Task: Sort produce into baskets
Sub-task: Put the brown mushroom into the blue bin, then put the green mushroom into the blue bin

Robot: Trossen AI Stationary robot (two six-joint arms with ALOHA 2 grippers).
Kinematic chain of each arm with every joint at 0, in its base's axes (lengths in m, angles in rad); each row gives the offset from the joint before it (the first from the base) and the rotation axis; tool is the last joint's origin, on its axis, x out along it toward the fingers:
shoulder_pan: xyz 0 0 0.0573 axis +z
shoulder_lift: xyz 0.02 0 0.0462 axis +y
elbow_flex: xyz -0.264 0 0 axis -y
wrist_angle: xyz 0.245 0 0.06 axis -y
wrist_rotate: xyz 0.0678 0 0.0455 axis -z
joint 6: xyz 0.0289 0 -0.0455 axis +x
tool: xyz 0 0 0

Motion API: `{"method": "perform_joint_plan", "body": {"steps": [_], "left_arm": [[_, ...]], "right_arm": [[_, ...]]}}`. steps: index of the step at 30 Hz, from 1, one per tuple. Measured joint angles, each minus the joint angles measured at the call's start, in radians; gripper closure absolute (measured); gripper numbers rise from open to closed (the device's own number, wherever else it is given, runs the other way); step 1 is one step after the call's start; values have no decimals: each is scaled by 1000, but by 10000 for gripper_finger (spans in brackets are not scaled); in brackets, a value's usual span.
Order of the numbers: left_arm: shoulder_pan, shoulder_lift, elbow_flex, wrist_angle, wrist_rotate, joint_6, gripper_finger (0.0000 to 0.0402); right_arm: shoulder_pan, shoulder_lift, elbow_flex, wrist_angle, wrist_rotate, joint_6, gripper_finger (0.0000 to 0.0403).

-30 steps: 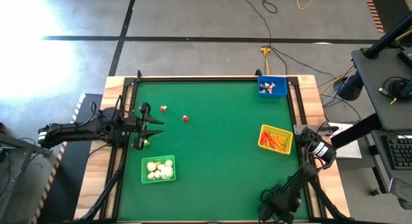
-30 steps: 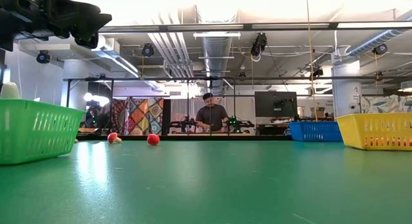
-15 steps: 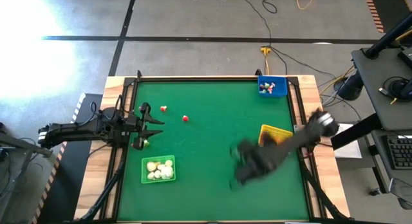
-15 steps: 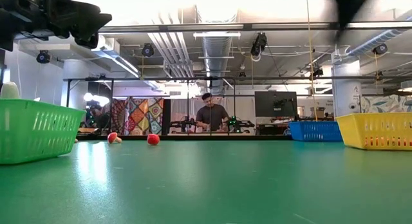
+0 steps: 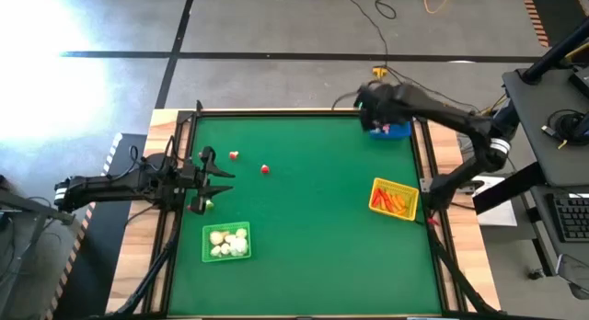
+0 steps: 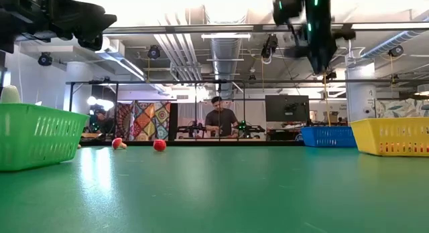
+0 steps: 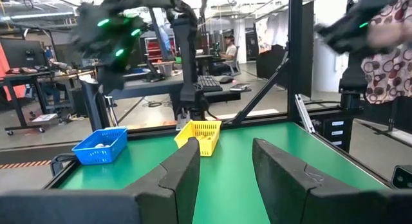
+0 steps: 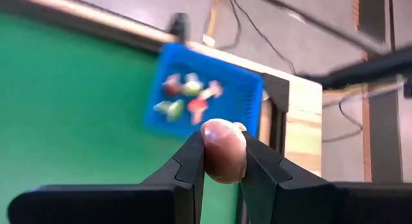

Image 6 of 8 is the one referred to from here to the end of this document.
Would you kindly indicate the blue plastic basket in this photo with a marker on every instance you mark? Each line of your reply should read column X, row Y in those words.
column 328, row 136

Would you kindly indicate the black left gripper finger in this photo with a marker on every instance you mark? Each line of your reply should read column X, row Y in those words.
column 97, row 18

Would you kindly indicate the silver ceiling duct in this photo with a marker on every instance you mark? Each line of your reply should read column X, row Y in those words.
column 225, row 59

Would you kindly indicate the white toy daikon radish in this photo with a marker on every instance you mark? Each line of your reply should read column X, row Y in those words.
column 10, row 94

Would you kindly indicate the colourful patchwork quilt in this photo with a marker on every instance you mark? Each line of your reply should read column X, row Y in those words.
column 147, row 120

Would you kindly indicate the black background robot arm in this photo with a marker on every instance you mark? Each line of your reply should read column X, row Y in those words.
column 249, row 128
column 192, row 129

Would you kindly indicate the grey ceiling beam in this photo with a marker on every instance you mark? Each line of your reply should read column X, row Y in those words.
column 201, row 27

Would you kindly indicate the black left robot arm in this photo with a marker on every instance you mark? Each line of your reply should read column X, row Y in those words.
column 20, row 22

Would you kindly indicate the silver flexible duct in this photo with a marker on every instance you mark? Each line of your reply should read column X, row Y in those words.
column 392, row 42

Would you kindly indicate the black ceiling camera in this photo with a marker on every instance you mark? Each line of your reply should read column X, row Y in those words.
column 154, row 52
column 45, row 59
column 396, row 51
column 269, row 45

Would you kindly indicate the yellow plastic basket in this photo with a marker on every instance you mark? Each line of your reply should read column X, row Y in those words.
column 392, row 136

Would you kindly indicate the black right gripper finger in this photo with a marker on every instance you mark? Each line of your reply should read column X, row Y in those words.
column 326, row 59
column 317, row 62

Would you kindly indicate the white pillar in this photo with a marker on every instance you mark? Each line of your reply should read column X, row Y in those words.
column 360, row 99

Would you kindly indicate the green plastic basket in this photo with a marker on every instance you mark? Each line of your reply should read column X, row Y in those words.
column 37, row 136

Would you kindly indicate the black metal rig frame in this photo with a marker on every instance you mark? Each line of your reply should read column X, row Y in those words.
column 167, row 81

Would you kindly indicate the floral wall cloth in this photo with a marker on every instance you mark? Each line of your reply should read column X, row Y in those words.
column 399, row 108

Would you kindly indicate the white ceiling light bar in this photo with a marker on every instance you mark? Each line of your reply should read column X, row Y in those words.
column 225, row 36

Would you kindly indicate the black upright panel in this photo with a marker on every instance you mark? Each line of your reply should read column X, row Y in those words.
column 173, row 120

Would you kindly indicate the person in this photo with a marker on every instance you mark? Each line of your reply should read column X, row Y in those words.
column 100, row 120
column 219, row 119

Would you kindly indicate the black monitor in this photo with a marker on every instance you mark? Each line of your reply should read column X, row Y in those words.
column 287, row 108

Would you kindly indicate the white hanging sheet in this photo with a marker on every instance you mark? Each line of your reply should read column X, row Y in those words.
column 187, row 112

